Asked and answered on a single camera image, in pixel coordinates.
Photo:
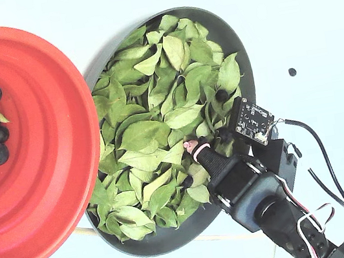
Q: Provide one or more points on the red collapsible ribbed cup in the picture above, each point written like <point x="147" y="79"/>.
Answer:
<point x="48" y="155"/>

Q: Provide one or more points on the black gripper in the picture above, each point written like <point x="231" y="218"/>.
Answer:
<point x="234" y="175"/>

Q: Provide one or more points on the dark grey round bowl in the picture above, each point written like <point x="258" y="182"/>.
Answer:
<point x="164" y="244"/>

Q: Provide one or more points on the black printed camera mount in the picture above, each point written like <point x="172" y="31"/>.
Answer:
<point x="275" y="161"/>

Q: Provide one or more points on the pile of green leaves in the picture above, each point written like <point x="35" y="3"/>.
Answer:
<point x="140" y="134"/>

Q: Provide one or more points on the small black table knob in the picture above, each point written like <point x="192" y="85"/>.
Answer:
<point x="292" y="71"/>

